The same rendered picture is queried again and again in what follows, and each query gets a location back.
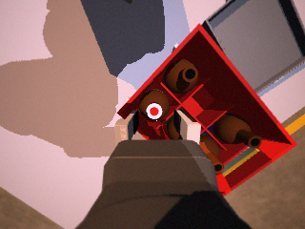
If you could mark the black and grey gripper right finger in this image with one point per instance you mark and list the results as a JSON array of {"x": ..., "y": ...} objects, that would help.
[{"x": 186, "y": 128}]

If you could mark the grey tray with black rim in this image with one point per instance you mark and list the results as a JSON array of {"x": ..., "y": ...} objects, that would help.
[{"x": 265, "y": 39}]

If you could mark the red crate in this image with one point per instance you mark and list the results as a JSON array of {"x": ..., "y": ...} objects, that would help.
[{"x": 226, "y": 90}]

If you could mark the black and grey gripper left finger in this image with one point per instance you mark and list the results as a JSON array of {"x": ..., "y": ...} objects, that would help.
[{"x": 128, "y": 128}]

